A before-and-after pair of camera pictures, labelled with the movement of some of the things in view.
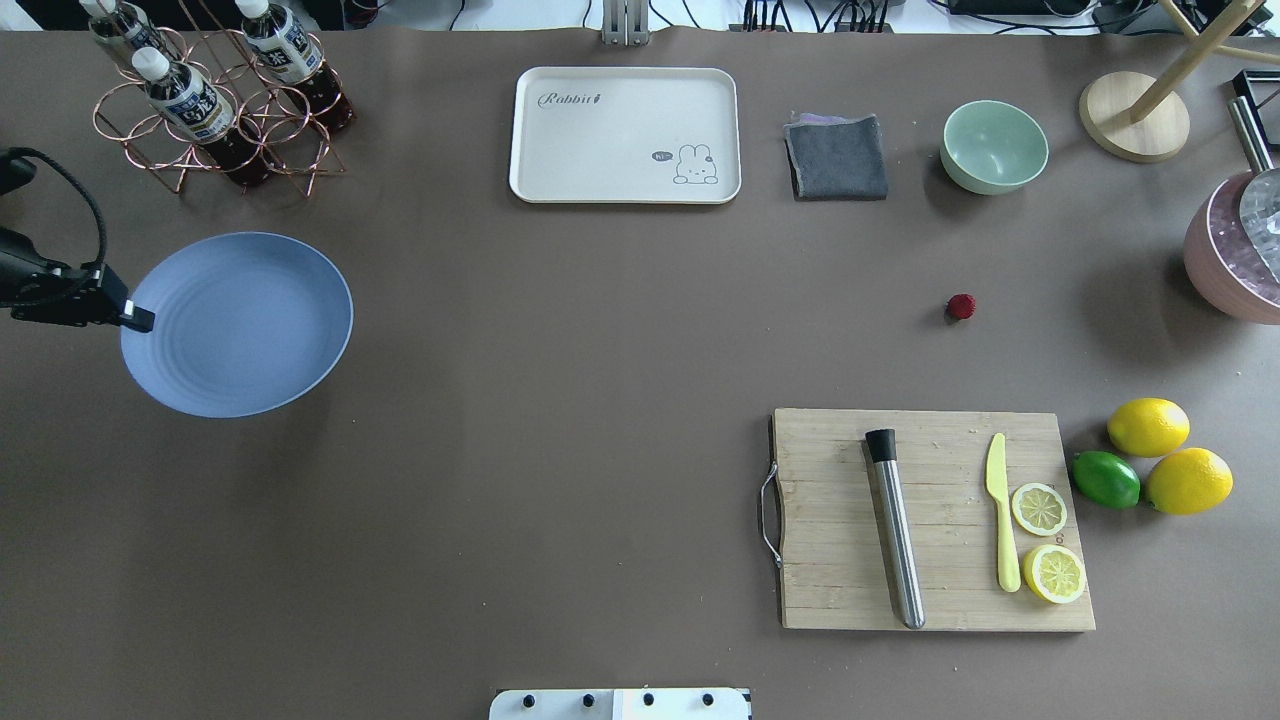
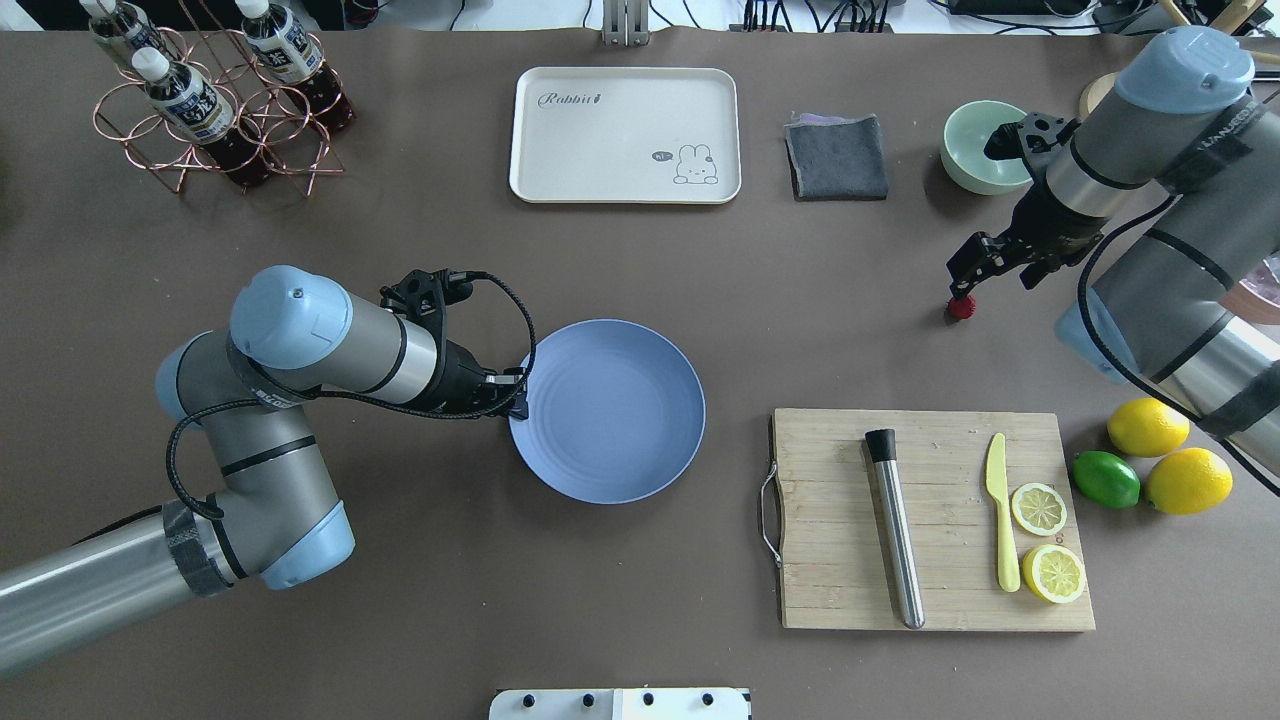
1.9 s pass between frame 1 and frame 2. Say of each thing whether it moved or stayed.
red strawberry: stayed
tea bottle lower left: stayed
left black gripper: moved
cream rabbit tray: stayed
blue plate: moved
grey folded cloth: stayed
